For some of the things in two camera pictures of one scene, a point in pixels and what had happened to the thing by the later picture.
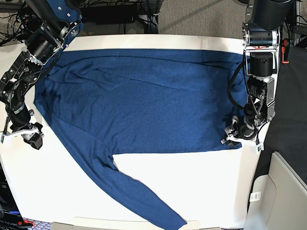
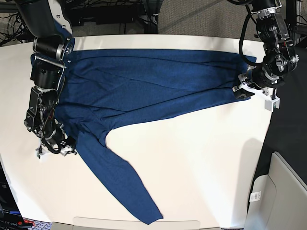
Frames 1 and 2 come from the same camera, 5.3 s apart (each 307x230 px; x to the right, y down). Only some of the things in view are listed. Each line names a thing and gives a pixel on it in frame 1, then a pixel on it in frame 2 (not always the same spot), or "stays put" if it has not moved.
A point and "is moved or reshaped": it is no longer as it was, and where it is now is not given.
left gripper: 29,128 -> 57,142
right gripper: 241,129 -> 256,77
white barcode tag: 255,196 stays put
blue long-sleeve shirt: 99,103 is moved or reshaped
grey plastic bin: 283,203 stays put
